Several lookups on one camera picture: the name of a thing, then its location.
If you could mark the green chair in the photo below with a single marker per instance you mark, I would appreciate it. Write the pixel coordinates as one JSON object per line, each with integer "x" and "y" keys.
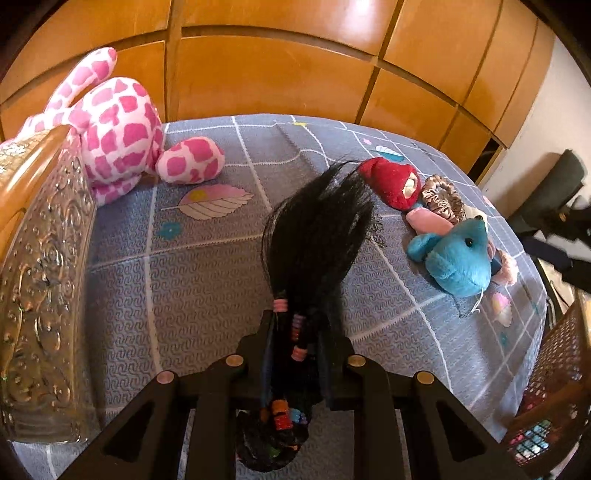
{"x": 549, "y": 184}

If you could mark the brown patterned scrunchie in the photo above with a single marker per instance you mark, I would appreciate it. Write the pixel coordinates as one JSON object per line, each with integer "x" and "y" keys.
{"x": 451, "y": 204}

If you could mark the woven rattan chair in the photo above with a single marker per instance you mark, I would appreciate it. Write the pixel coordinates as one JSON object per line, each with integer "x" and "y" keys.
{"x": 554, "y": 369}

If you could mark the ornate gold tissue box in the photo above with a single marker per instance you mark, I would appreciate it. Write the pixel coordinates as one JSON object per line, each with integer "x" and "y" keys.
{"x": 41, "y": 277}

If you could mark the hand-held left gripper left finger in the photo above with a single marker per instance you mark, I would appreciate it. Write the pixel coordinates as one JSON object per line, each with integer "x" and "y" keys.
{"x": 249, "y": 362}

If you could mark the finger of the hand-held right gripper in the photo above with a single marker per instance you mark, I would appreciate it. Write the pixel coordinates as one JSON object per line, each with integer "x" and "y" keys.
{"x": 572, "y": 221}
{"x": 549, "y": 251}

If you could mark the blue plush mouse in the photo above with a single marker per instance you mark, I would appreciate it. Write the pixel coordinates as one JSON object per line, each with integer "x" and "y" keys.
{"x": 457, "y": 258}

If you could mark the red plush toy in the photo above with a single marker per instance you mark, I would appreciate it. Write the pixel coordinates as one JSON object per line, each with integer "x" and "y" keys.
{"x": 388, "y": 182}

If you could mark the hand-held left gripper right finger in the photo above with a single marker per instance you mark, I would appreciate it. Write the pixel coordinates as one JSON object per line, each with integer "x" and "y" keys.
{"x": 337, "y": 369}

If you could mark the pink spotted plush giraffe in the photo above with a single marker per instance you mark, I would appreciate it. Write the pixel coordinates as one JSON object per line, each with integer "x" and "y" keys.
{"x": 120, "y": 134}

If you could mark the black hair doll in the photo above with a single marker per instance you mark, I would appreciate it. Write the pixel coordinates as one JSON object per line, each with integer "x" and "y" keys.
{"x": 314, "y": 240}

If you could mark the wooden wardrobe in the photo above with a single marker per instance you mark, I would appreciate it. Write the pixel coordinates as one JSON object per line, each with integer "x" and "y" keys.
{"x": 277, "y": 78}

